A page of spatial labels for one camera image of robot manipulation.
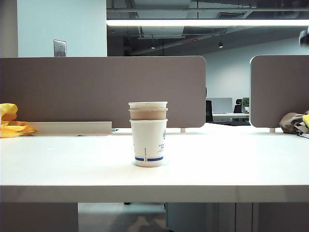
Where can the brown fabric bag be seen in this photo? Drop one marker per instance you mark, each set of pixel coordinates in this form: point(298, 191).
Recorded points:
point(289, 120)

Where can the long ceiling light strip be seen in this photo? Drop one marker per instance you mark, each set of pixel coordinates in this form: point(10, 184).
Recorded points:
point(193, 22)

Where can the small yellow object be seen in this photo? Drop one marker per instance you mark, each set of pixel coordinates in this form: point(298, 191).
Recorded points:
point(306, 119)

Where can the black chair back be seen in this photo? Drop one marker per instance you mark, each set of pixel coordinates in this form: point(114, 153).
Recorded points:
point(208, 108)

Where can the narrow grey-brown desk partition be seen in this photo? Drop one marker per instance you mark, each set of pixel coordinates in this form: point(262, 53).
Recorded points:
point(280, 91)

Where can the red ceiling led sign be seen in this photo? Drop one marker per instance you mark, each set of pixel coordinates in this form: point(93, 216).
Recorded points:
point(190, 41)

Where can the wide grey-brown desk partition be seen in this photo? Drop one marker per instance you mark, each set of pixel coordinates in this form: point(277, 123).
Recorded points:
point(96, 89)

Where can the white monitor back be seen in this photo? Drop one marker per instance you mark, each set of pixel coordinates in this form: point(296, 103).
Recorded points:
point(222, 105)

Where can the white partition foot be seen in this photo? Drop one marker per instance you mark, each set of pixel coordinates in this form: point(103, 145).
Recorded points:
point(183, 130)
point(272, 130)

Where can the white paper cup blue print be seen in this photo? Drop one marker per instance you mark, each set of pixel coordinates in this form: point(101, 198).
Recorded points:
point(148, 142)
point(147, 105)

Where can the yellow cloth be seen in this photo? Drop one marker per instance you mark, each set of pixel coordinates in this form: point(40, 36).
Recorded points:
point(9, 125)

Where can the metal wall switch plate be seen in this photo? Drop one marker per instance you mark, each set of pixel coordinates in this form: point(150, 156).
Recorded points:
point(60, 48)

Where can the plain brown paper cup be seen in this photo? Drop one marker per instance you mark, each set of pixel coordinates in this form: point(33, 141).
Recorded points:
point(147, 114)

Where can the green potted plant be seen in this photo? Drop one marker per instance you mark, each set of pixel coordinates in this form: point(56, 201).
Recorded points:
point(246, 102)

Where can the black office chair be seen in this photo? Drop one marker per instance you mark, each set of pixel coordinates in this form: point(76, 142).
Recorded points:
point(237, 106)

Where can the grey cabinet under desk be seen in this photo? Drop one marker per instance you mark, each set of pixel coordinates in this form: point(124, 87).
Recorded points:
point(205, 217)

